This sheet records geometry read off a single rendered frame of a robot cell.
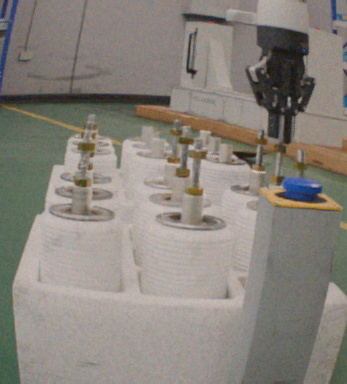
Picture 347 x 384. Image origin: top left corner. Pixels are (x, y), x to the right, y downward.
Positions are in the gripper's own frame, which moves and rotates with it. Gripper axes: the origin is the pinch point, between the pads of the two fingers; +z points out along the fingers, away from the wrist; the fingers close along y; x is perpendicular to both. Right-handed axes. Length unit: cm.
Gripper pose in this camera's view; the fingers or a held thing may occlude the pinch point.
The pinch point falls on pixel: (281, 128)
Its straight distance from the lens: 96.7
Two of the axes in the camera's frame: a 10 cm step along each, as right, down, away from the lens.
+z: -0.9, 9.8, 1.7
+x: -6.7, -1.8, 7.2
